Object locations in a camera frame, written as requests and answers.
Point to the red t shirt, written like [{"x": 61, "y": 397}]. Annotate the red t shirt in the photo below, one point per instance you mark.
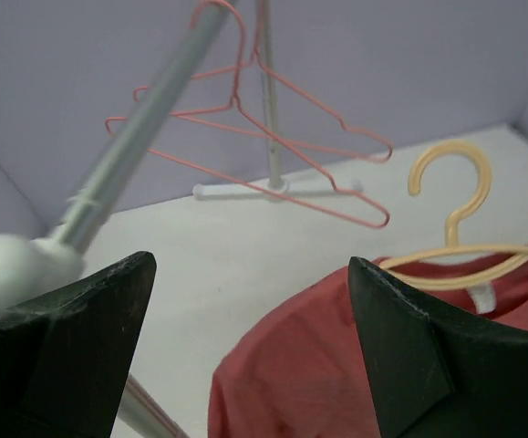
[{"x": 299, "y": 372}]

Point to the white garment rack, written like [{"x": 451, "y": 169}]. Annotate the white garment rack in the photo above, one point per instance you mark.
[{"x": 32, "y": 268}]

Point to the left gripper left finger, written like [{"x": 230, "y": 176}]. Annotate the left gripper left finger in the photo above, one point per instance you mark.
[{"x": 65, "y": 356}]

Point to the pink wire hanger near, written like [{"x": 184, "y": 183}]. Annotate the pink wire hanger near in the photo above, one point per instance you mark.
[{"x": 251, "y": 48}]

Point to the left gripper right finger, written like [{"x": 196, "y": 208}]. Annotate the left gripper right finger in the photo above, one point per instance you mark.
[{"x": 435, "y": 370}]

